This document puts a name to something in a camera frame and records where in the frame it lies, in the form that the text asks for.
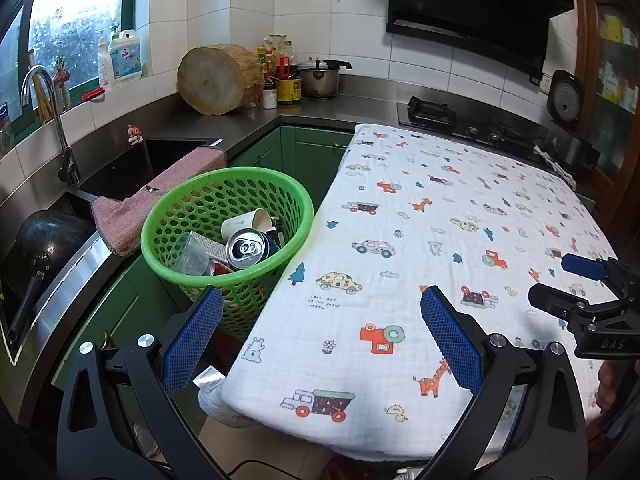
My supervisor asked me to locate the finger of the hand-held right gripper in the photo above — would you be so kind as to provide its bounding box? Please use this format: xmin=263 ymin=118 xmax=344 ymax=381
xmin=561 ymin=253 xmax=626 ymax=286
xmin=527 ymin=282 xmax=593 ymax=318

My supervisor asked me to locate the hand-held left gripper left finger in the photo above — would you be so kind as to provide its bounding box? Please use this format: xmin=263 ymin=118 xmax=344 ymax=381
xmin=56 ymin=286 xmax=224 ymax=480

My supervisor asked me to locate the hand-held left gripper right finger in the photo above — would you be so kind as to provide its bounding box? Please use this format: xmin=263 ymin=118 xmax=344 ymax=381
xmin=420 ymin=285 xmax=588 ymax=480

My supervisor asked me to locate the clear plastic cup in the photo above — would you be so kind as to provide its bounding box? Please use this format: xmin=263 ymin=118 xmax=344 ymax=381
xmin=172 ymin=232 xmax=213 ymax=277

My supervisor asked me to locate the blue white drink can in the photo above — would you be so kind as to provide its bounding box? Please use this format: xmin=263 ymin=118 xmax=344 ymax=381
xmin=226 ymin=228 xmax=271 ymax=270

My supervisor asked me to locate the white paper cup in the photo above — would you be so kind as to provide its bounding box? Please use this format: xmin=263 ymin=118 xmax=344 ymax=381
xmin=221 ymin=208 xmax=273 ymax=241

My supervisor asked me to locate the green plastic basket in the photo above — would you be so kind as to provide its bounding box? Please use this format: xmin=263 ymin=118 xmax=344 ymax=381
xmin=141 ymin=167 xmax=315 ymax=341

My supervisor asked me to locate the person's right hand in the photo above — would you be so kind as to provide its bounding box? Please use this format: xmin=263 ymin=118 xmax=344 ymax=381
xmin=596 ymin=360 xmax=621 ymax=411

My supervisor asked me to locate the printed white blanket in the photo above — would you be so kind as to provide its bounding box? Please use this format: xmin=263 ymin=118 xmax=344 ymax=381
xmin=197 ymin=122 xmax=621 ymax=463

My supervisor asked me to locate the white knotted rag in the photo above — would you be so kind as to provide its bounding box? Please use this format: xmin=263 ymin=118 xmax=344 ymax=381
xmin=532 ymin=145 xmax=578 ymax=191

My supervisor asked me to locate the pink towel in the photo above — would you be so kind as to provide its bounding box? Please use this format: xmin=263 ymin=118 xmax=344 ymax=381
xmin=90 ymin=146 xmax=228 ymax=258

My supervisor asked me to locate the wooden glass door cabinet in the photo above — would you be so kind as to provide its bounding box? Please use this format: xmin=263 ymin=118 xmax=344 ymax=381
xmin=572 ymin=0 xmax=640 ymax=221

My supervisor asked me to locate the black rice cooker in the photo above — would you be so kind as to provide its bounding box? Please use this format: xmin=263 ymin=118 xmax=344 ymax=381
xmin=544 ymin=70 xmax=601 ymax=183

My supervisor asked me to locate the black wok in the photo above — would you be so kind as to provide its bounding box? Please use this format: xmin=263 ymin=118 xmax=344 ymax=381
xmin=0 ymin=210 xmax=98 ymax=346

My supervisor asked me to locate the black sink basin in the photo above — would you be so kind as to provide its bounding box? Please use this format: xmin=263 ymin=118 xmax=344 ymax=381
xmin=65 ymin=137 xmax=211 ymax=201

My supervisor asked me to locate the black gas stove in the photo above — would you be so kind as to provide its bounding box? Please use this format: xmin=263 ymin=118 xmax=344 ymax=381
xmin=397 ymin=96 xmax=551 ymax=151

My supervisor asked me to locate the steel faucet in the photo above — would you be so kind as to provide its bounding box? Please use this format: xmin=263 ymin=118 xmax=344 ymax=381
xmin=21 ymin=65 xmax=82 ymax=186

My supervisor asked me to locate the round wooden chopping block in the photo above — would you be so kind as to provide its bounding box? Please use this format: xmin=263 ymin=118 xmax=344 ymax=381
xmin=177 ymin=44 xmax=265 ymax=116

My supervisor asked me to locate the yellow label jar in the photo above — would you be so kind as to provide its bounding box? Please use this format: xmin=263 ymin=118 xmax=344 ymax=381
xmin=276 ymin=77 xmax=302 ymax=106

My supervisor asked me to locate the steel pressure cooker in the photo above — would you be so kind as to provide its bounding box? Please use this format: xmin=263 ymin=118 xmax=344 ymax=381
xmin=298 ymin=57 xmax=353 ymax=99

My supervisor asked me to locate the black range hood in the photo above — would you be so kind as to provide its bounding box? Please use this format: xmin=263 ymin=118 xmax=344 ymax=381
xmin=386 ymin=0 xmax=576 ymax=76

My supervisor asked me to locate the white blue detergent jug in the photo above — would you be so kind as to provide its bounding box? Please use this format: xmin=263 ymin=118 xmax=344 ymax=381
xmin=109 ymin=29 xmax=143 ymax=88

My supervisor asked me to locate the green frame window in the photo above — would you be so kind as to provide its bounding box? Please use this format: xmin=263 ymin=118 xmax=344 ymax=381
xmin=0 ymin=0 xmax=146 ymax=126

